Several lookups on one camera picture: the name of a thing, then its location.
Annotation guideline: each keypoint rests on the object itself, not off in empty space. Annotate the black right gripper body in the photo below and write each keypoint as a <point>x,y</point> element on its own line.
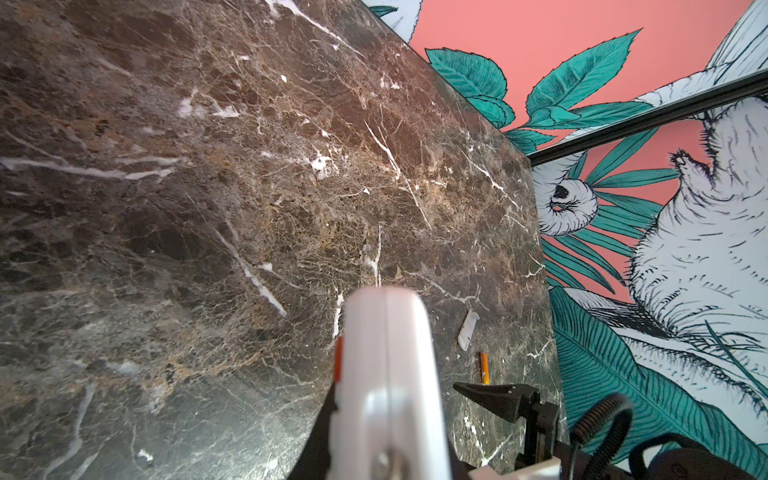
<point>541,438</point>

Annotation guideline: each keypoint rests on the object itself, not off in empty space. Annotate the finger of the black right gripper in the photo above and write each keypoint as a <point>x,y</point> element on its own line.
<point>509,402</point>

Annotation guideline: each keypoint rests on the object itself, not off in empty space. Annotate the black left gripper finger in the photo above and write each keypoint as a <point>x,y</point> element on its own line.
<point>314,460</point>

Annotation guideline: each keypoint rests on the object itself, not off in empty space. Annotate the orange battery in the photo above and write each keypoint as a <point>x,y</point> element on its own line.
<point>484,368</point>

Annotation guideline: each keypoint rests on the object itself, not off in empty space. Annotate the white battery cover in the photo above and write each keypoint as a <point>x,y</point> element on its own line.
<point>467,329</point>

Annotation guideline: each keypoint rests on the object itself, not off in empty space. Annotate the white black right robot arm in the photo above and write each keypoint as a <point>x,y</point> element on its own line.
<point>593,441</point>

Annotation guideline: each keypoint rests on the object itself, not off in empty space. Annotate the black right corner frame post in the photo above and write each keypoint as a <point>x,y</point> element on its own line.
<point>718,96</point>

